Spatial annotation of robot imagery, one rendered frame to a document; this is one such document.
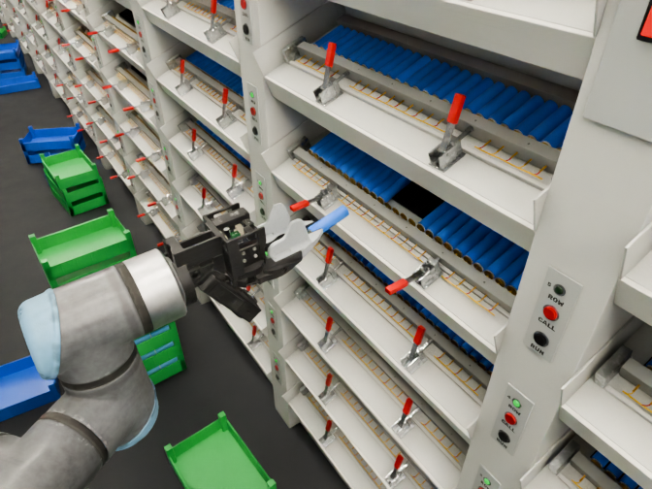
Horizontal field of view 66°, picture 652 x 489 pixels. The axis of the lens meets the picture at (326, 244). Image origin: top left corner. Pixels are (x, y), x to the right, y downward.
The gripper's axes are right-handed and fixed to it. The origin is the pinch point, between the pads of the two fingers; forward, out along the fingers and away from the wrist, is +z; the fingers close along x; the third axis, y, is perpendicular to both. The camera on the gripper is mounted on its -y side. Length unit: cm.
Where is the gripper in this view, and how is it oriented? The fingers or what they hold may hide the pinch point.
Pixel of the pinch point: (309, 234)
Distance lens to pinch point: 72.0
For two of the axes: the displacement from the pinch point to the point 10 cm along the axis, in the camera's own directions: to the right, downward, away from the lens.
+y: -0.3, -7.8, -6.2
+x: -5.8, -4.9, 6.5
